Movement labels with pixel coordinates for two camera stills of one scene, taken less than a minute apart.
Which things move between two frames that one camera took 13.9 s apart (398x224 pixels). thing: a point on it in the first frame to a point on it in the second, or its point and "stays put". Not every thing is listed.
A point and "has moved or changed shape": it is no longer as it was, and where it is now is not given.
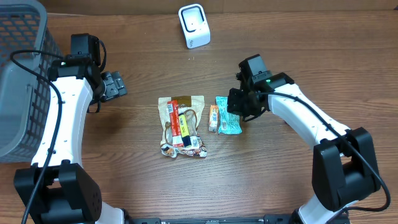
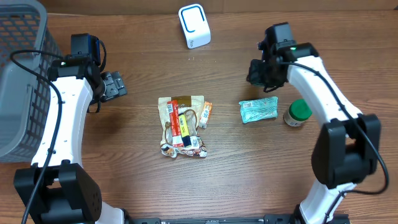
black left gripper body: x=113 y=86 stays put
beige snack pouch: x=191 y=107 stays put
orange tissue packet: x=213 y=118 to x=206 y=114
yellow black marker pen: x=184 y=130 stays put
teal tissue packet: x=229 y=123 has moved or changed shape
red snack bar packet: x=177 y=134 stays put
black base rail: x=266 y=219 stays put
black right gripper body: x=242 y=104 to x=260 y=74
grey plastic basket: x=28 y=106 stays put
